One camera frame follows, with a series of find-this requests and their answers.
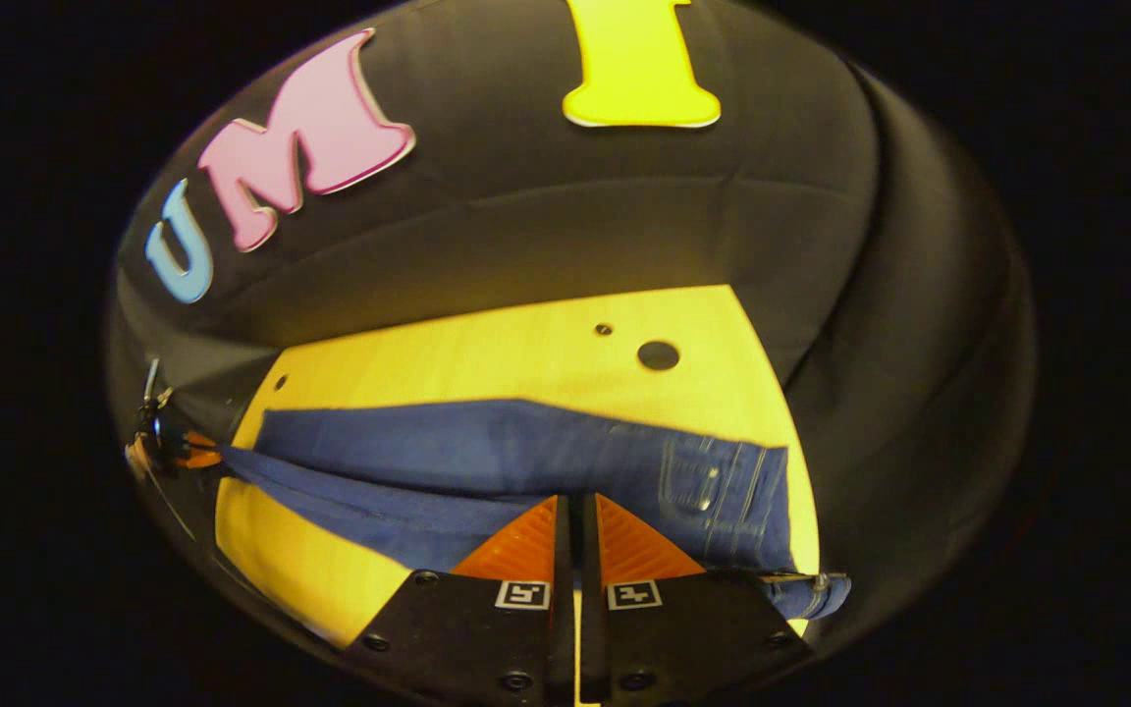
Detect blue denim jeans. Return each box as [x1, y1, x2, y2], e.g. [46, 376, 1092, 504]
[217, 398, 853, 622]

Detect black backdrop cloth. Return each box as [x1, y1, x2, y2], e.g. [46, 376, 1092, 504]
[104, 0, 1038, 661]

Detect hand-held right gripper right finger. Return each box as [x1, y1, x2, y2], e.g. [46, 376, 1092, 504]
[580, 494, 817, 707]

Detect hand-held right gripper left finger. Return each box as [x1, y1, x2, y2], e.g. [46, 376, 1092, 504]
[345, 495, 572, 707]

